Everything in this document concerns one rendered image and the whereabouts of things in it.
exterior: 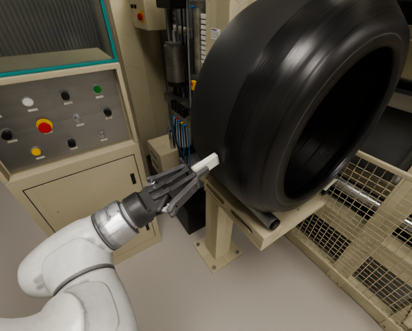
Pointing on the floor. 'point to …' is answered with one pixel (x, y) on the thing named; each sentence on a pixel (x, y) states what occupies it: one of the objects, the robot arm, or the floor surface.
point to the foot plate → (217, 258)
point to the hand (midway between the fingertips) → (206, 165)
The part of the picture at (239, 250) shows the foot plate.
